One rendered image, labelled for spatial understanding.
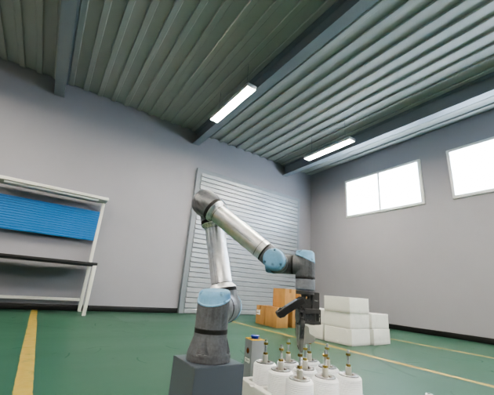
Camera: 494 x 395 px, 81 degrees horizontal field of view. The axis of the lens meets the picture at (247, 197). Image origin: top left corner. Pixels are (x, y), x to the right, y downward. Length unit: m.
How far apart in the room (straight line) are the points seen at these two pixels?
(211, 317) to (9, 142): 5.52
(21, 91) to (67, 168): 1.50
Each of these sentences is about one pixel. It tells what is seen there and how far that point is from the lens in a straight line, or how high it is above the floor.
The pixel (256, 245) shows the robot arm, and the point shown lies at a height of 0.69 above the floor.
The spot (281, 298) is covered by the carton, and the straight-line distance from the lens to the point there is 5.13.
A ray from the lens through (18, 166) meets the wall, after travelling 6.11.
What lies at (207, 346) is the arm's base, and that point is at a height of 0.35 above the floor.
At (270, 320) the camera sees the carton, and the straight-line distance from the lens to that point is 5.12.
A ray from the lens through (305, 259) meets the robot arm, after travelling 1.17.
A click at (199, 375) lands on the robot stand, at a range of 1.05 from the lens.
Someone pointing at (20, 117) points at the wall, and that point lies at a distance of 6.41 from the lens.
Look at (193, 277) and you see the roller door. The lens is 6.30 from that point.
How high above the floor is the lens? 0.54
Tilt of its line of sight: 18 degrees up
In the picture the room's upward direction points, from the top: 4 degrees clockwise
